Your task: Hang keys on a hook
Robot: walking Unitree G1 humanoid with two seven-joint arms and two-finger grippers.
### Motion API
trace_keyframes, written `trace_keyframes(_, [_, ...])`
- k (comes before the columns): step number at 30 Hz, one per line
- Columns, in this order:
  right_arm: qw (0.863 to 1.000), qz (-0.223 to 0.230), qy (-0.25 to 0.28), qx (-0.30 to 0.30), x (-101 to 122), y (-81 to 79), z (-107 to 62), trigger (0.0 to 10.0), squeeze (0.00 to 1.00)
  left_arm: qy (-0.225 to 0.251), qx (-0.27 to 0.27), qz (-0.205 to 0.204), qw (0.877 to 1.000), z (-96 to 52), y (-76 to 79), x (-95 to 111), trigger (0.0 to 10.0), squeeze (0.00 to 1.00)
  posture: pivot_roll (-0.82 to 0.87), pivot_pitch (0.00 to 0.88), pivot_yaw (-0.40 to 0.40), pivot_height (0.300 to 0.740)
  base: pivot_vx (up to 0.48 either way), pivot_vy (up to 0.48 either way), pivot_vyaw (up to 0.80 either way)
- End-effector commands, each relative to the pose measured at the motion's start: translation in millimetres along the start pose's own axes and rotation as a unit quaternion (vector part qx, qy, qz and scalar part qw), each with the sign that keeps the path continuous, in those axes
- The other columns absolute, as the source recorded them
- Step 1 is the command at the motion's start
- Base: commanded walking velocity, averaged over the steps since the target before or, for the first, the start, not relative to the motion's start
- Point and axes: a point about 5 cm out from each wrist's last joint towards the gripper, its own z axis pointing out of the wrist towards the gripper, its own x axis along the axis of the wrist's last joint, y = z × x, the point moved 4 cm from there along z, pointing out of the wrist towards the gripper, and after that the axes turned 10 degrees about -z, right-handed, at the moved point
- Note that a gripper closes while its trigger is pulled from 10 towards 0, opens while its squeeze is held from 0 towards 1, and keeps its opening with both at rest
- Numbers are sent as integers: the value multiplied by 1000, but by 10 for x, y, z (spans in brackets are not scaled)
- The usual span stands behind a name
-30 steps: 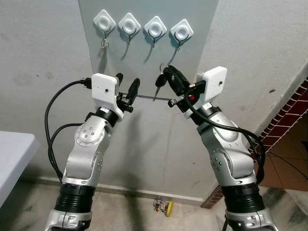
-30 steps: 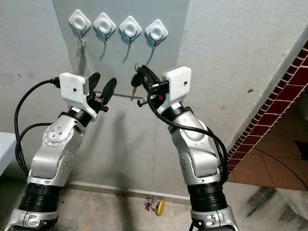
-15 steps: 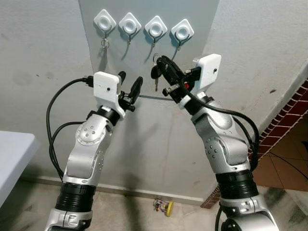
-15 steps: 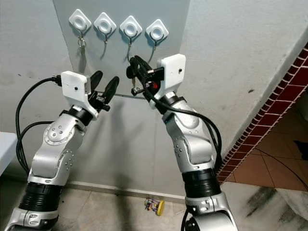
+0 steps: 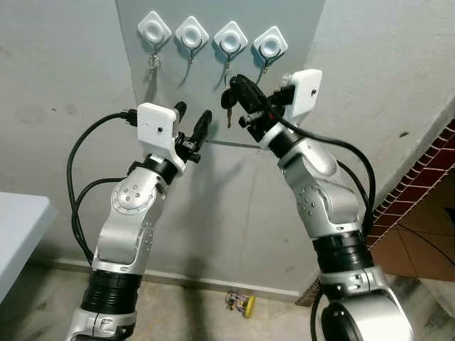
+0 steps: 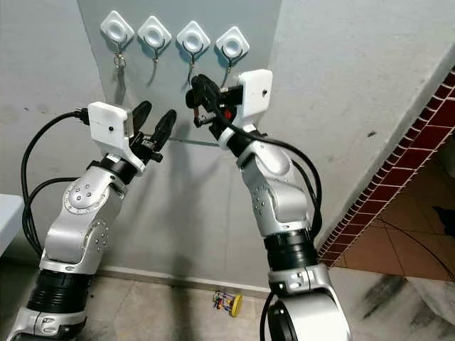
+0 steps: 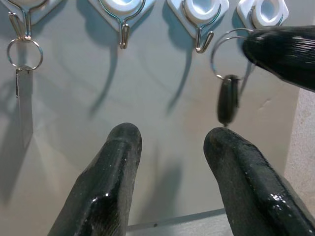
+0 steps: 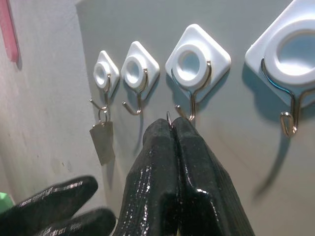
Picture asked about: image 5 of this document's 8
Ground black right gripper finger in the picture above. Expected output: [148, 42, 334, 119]
[240, 76, 269, 107]
[229, 75, 258, 114]

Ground black headed keys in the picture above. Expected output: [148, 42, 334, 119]
[220, 67, 242, 129]

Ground red brick tile trim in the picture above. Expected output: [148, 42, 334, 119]
[295, 117, 455, 306]

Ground small yellow floor item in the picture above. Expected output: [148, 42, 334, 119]
[226, 293, 255, 318]

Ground white table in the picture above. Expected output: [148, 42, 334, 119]
[0, 192, 58, 303]

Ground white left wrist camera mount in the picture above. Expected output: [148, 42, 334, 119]
[136, 103, 187, 171]

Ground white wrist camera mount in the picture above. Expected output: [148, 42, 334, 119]
[136, 103, 187, 171]
[259, 69, 323, 151]

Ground grey glass wall panel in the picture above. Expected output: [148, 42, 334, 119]
[116, 0, 328, 148]

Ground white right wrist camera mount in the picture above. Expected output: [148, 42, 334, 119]
[259, 69, 323, 151]

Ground white adhesive wall hook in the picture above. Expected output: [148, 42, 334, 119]
[253, 26, 289, 74]
[213, 21, 249, 68]
[137, 11, 172, 58]
[175, 16, 210, 63]

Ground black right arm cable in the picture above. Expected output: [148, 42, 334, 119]
[274, 117, 376, 235]

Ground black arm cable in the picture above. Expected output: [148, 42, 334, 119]
[274, 117, 376, 235]
[66, 110, 139, 264]

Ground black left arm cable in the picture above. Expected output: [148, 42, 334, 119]
[66, 110, 139, 264]

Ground pale wall baseboard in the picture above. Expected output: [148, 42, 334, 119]
[28, 259, 299, 299]

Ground thin black floor cable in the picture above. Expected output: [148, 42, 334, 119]
[398, 226, 455, 269]

